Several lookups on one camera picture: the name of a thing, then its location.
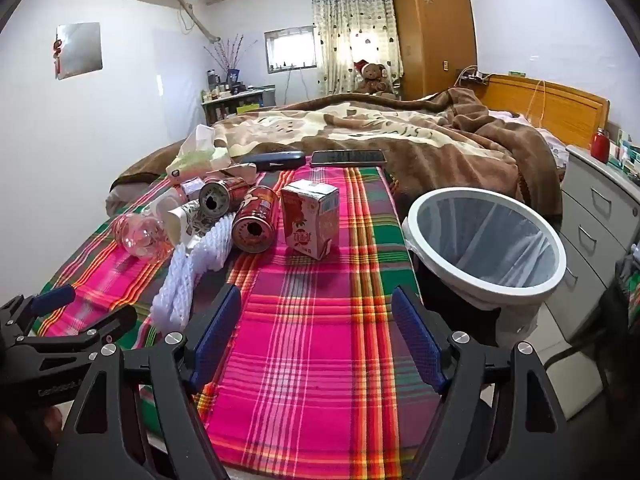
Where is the white round waste bin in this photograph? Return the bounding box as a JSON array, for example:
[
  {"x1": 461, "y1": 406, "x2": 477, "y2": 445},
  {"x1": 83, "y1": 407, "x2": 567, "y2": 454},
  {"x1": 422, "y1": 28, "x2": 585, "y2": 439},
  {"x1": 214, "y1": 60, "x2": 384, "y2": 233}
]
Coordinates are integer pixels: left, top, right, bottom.
[{"x1": 401, "y1": 187, "x2": 567, "y2": 313}]

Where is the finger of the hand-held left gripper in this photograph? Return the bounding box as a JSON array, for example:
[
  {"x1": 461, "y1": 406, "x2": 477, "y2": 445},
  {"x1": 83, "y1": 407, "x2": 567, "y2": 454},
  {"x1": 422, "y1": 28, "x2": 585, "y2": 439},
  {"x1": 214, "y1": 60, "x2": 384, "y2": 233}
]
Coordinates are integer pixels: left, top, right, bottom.
[
  {"x1": 0, "y1": 284, "x2": 77, "y2": 342},
  {"x1": 14, "y1": 304, "x2": 139, "y2": 357}
]

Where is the wooden wardrobe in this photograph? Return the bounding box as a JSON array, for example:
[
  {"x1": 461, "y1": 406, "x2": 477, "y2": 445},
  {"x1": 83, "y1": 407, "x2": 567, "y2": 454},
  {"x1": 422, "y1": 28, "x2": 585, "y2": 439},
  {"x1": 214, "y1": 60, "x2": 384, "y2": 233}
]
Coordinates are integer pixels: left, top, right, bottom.
[{"x1": 391, "y1": 0, "x2": 479, "y2": 102}]

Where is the clear plastic bottle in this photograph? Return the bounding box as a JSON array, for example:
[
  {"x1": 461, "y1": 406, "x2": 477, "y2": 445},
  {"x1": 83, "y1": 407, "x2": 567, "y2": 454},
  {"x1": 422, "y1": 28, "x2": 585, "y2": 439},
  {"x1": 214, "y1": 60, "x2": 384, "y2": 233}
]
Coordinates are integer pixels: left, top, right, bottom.
[{"x1": 111, "y1": 212, "x2": 174, "y2": 262}]

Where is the red drink can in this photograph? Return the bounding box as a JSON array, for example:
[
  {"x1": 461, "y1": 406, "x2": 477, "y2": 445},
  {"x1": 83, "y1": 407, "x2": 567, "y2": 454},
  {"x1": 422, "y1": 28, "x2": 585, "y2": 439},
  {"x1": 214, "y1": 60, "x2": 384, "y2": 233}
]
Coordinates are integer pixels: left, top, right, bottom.
[
  {"x1": 231, "y1": 186, "x2": 280, "y2": 254},
  {"x1": 199, "y1": 176, "x2": 251, "y2": 222}
]

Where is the row of medicine boxes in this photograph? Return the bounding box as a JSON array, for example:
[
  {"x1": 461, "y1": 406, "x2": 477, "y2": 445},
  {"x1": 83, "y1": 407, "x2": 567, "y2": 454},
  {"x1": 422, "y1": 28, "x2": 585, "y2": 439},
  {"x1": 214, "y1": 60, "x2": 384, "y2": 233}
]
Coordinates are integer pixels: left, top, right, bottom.
[{"x1": 612, "y1": 129, "x2": 640, "y2": 179}]

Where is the black smartphone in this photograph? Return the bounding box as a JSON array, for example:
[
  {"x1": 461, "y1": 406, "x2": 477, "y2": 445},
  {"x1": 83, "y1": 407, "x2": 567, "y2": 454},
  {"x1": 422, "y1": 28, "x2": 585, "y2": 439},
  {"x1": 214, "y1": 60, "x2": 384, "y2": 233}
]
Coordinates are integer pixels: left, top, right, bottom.
[{"x1": 310, "y1": 149, "x2": 388, "y2": 169}]

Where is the air conditioner pipe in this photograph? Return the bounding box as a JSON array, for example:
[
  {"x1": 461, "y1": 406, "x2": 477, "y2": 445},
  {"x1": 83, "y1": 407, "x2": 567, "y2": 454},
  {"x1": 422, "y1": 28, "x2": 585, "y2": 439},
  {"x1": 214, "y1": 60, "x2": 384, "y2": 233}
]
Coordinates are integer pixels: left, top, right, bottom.
[{"x1": 177, "y1": 0, "x2": 222, "y2": 44}]

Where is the silver wall sheet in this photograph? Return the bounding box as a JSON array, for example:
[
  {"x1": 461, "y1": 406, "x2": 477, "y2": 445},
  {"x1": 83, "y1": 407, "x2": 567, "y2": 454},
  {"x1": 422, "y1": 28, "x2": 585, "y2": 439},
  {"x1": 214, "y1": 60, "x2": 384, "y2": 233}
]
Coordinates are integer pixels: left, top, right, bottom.
[{"x1": 54, "y1": 22, "x2": 104, "y2": 81}]

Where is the pile of colourful clothes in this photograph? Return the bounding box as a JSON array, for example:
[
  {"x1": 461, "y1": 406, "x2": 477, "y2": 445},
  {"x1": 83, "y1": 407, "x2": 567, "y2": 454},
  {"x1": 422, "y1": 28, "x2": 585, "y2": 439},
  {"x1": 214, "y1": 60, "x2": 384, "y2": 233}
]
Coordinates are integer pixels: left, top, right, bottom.
[{"x1": 617, "y1": 242, "x2": 640, "y2": 311}]

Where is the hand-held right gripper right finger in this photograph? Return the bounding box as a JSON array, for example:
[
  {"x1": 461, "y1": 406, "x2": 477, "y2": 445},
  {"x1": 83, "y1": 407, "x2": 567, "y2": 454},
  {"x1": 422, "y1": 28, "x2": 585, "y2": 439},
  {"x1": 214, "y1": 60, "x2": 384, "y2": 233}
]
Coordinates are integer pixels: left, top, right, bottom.
[{"x1": 391, "y1": 285, "x2": 586, "y2": 480}]

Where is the red jar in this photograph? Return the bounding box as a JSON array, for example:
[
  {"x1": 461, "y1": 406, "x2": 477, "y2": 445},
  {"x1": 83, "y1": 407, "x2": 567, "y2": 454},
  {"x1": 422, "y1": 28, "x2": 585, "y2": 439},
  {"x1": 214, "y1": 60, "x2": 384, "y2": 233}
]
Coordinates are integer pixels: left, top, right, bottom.
[{"x1": 592, "y1": 129, "x2": 611, "y2": 164}]

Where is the patterned curtain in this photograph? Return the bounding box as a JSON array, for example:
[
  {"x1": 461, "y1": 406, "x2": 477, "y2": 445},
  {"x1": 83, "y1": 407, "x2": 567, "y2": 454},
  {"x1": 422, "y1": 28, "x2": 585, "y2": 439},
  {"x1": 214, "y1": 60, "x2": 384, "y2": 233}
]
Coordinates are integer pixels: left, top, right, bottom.
[{"x1": 311, "y1": 0, "x2": 404, "y2": 96}]

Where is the patterned paper cup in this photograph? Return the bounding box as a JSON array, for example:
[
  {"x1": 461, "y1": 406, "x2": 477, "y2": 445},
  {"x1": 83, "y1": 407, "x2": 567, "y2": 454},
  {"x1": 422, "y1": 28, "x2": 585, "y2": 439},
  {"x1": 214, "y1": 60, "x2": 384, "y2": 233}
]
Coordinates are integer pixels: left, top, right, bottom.
[{"x1": 167, "y1": 199, "x2": 212, "y2": 244}]

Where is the wooden headboard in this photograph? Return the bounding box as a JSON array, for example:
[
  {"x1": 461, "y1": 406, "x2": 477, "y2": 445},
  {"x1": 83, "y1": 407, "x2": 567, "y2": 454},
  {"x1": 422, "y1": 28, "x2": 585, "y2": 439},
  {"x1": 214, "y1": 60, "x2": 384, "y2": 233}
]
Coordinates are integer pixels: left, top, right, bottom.
[{"x1": 472, "y1": 74, "x2": 611, "y2": 149}]

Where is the small window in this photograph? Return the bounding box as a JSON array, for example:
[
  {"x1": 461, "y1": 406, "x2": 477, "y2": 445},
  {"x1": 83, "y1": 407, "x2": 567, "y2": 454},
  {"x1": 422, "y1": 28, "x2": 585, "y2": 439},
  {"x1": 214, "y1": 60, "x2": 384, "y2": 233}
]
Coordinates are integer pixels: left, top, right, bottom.
[{"x1": 264, "y1": 26, "x2": 317, "y2": 74}]

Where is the white charging cable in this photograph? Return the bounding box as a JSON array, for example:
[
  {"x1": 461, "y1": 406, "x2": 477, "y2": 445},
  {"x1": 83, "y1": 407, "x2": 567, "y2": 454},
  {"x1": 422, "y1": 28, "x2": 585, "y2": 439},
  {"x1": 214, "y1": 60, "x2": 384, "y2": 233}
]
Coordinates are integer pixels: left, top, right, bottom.
[{"x1": 529, "y1": 79, "x2": 547, "y2": 129}]

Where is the vase with dry branches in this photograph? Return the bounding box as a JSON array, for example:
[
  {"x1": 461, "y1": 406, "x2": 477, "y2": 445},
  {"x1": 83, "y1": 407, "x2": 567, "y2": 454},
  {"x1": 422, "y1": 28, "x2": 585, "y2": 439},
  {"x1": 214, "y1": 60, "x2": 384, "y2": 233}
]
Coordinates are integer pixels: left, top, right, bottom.
[{"x1": 204, "y1": 35, "x2": 247, "y2": 84}]

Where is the brown printed blanket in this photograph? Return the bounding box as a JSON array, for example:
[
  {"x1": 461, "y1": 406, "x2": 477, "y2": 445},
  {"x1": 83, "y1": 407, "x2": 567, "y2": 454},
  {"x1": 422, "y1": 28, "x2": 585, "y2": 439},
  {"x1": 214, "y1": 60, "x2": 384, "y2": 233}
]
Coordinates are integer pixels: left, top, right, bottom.
[{"x1": 110, "y1": 87, "x2": 564, "y2": 212}]

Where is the grey drawer cabinet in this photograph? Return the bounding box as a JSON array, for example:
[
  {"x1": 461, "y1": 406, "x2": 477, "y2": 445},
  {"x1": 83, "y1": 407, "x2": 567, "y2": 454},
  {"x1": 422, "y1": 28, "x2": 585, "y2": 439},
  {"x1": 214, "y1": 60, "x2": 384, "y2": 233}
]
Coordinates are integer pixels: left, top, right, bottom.
[{"x1": 542, "y1": 144, "x2": 640, "y2": 312}]

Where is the pale pink pillow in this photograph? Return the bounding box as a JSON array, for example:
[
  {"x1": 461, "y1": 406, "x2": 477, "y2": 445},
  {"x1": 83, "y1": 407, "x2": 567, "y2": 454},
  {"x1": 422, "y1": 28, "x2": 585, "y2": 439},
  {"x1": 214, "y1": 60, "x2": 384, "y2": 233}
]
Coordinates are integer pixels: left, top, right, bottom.
[{"x1": 487, "y1": 109, "x2": 569, "y2": 167}]

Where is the black metal chair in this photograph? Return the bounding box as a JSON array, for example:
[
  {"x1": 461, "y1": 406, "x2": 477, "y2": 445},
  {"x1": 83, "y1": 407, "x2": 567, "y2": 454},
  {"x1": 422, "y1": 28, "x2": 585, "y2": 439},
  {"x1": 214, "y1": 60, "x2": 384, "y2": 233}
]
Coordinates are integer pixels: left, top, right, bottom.
[{"x1": 545, "y1": 255, "x2": 640, "y2": 411}]

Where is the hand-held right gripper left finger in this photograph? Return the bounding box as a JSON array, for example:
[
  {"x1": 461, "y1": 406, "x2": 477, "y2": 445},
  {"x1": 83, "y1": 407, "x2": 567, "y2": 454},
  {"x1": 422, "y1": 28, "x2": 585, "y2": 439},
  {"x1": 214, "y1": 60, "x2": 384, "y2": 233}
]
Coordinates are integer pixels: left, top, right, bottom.
[{"x1": 52, "y1": 285, "x2": 243, "y2": 480}]

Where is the brown teddy bear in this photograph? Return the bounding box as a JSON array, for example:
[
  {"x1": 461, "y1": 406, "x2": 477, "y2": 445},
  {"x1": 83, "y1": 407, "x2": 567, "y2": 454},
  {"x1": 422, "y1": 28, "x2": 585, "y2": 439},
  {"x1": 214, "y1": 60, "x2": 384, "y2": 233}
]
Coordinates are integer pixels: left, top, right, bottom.
[{"x1": 353, "y1": 60, "x2": 397, "y2": 96}]

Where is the dark blue glasses case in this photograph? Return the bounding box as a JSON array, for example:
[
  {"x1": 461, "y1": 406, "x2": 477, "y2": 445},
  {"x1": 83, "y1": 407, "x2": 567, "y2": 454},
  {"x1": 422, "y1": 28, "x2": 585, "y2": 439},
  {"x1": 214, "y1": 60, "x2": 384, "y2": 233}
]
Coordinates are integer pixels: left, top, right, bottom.
[{"x1": 239, "y1": 150, "x2": 307, "y2": 169}]

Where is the pink plaid bed sheet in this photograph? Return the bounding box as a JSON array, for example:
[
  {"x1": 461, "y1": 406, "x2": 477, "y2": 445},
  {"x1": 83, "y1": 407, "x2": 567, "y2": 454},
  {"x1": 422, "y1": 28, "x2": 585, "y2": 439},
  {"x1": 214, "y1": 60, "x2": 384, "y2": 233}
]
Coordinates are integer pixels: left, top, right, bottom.
[{"x1": 37, "y1": 165, "x2": 446, "y2": 467}]

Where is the white paper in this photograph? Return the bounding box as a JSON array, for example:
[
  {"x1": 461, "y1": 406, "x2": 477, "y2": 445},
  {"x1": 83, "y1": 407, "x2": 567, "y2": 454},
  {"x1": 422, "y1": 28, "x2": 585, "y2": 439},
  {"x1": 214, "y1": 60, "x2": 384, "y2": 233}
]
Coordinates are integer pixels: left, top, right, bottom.
[{"x1": 149, "y1": 191, "x2": 188, "y2": 227}]

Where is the cluttered side desk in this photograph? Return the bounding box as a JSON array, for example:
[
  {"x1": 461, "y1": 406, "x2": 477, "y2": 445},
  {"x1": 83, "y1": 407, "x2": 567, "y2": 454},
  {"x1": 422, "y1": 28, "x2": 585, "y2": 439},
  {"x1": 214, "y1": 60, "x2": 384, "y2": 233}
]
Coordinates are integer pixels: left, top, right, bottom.
[{"x1": 201, "y1": 85, "x2": 277, "y2": 124}]

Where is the tissue pack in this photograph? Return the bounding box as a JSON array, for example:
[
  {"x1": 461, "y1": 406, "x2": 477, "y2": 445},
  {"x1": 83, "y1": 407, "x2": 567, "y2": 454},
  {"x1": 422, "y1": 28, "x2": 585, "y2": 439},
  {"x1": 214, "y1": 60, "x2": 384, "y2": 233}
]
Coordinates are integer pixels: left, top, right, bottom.
[{"x1": 166, "y1": 124, "x2": 232, "y2": 184}]

